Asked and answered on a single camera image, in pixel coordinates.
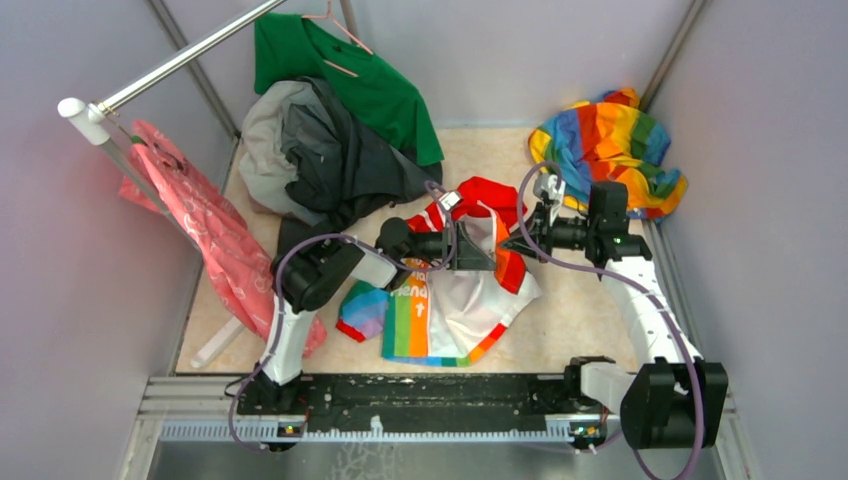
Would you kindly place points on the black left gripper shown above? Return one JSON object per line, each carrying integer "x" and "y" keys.
{"x": 467, "y": 255}

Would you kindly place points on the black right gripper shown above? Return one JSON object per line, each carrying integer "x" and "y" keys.
{"x": 541, "y": 230}

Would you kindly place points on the red white cartoon jacket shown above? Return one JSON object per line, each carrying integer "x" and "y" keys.
{"x": 450, "y": 318}

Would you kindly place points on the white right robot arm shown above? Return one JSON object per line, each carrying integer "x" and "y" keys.
{"x": 676, "y": 398}

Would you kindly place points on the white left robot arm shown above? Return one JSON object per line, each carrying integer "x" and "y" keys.
{"x": 310, "y": 273}

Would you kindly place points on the dark grey jacket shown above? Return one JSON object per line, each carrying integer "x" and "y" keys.
{"x": 310, "y": 161}

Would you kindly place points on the rainbow striped garment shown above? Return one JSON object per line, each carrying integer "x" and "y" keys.
{"x": 610, "y": 138}

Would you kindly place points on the pink patterned garment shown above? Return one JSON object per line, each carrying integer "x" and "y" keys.
{"x": 238, "y": 268}

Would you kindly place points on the green t-shirt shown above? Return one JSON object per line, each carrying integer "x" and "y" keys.
{"x": 288, "y": 46}

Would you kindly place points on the pink clothes hanger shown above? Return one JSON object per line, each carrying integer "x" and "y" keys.
{"x": 339, "y": 17}

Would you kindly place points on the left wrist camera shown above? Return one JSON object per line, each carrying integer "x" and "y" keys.
{"x": 448, "y": 200}

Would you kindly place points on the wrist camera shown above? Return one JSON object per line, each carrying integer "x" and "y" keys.
{"x": 448, "y": 200}
{"x": 549, "y": 188}

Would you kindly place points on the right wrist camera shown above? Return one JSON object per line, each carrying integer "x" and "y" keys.
{"x": 549, "y": 188}

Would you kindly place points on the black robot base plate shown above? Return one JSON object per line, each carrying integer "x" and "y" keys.
{"x": 543, "y": 406}

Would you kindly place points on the aluminium frame rail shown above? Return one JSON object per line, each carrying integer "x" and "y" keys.
{"x": 195, "y": 409}

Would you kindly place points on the silver clothes rail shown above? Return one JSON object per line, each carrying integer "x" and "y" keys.
{"x": 88, "y": 117}

